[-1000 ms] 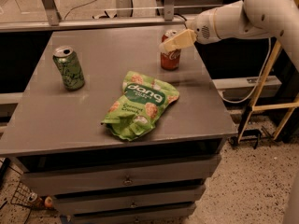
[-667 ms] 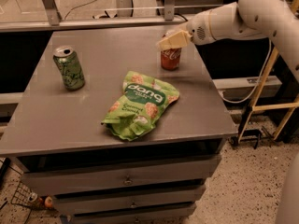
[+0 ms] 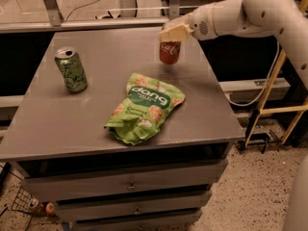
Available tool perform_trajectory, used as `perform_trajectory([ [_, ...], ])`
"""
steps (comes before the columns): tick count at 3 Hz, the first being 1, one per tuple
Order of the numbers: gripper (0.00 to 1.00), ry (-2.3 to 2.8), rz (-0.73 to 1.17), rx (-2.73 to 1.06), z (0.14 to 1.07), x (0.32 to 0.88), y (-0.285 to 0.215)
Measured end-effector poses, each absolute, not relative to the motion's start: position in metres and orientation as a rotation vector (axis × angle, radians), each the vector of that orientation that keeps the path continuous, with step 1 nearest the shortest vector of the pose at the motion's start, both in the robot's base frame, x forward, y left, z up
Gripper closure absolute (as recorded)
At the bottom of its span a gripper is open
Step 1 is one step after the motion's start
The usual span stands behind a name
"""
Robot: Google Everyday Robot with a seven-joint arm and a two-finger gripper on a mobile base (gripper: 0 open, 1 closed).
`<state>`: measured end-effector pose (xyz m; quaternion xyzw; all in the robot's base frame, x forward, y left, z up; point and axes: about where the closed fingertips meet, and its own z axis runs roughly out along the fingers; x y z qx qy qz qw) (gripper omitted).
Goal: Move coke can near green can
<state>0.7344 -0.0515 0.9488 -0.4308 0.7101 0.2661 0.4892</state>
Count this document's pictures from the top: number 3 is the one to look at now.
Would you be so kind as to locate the top grey drawer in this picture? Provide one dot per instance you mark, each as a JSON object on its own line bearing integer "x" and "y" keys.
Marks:
{"x": 124, "y": 180}

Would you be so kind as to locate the grey drawer cabinet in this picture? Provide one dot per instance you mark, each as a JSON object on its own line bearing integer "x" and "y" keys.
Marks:
{"x": 117, "y": 140}

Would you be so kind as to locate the middle grey drawer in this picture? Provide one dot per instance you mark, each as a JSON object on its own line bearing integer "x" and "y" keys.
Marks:
{"x": 133, "y": 206}

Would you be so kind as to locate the wire basket on floor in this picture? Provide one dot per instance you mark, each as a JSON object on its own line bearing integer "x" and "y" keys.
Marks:
{"x": 21, "y": 201}

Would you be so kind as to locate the grey drawer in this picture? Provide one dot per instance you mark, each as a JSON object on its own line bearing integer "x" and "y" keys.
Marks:
{"x": 141, "y": 222}
{"x": 124, "y": 180}
{"x": 133, "y": 206}

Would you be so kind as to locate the red coke can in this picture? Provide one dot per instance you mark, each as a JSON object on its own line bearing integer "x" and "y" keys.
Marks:
{"x": 169, "y": 52}

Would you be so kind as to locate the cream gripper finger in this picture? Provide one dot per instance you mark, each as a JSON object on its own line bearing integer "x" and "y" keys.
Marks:
{"x": 175, "y": 33}
{"x": 182, "y": 20}

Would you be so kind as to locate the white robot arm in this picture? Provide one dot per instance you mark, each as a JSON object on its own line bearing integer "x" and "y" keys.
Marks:
{"x": 281, "y": 19}

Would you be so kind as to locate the bottom grey drawer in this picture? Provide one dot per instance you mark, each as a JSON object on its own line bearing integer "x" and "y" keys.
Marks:
{"x": 141, "y": 222}

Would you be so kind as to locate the grey metal railing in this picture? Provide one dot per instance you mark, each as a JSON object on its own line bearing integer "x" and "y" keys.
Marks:
{"x": 22, "y": 16}

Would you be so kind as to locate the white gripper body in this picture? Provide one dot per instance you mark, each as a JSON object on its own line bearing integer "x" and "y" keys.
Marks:
{"x": 200, "y": 23}

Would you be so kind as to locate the green soda can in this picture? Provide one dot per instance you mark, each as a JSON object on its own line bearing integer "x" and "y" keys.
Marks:
{"x": 69, "y": 64}

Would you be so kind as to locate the can in wire basket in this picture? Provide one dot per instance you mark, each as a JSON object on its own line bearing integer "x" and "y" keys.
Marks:
{"x": 35, "y": 206}

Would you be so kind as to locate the green dang chips bag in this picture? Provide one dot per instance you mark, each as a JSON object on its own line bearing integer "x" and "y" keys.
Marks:
{"x": 147, "y": 104}

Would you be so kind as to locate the orange fruit on floor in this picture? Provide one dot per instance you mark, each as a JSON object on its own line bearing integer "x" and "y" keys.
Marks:
{"x": 50, "y": 209}

